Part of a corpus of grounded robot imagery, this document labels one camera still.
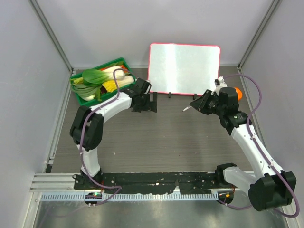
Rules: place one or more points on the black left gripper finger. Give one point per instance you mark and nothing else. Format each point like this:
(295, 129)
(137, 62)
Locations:
(144, 109)
(154, 99)

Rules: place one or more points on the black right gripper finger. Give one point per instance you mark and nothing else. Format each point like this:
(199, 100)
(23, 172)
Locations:
(206, 95)
(198, 104)

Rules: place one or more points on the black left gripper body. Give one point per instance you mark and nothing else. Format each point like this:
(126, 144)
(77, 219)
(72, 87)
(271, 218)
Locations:
(145, 100)

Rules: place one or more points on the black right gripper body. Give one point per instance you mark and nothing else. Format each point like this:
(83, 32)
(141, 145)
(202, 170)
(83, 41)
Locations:
(213, 106)

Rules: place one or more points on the pink framed whiteboard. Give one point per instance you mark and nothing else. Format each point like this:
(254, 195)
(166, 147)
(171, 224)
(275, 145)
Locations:
(183, 69)

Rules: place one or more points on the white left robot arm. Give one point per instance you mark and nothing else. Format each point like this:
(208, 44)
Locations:
(87, 128)

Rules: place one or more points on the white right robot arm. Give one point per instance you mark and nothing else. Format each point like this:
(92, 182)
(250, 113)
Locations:
(271, 187)

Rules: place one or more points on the orange tangerine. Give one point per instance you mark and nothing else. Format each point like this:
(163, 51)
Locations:
(239, 93)

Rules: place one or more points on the yellow white napa cabbage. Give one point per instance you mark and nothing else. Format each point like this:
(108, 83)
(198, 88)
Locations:
(110, 86)

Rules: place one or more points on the green bok choy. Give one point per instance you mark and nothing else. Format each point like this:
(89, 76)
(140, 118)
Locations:
(97, 77)

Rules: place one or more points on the green plastic vegetable tray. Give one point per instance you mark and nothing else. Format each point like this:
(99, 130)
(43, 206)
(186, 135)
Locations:
(103, 94)

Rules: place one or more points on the green scallion bunch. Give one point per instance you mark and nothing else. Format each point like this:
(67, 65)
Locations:
(87, 93)

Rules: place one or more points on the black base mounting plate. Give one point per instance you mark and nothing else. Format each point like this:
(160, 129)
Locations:
(163, 182)

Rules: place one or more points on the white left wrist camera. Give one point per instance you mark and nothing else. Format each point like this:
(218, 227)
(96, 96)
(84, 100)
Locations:
(148, 88)

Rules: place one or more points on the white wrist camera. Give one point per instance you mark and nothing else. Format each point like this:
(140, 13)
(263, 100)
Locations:
(219, 83)
(148, 88)

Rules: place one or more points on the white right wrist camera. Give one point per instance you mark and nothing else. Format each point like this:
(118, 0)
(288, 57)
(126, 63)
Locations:
(219, 83)

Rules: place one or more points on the white slotted cable duct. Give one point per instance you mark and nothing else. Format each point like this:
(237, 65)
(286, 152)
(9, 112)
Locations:
(89, 197)

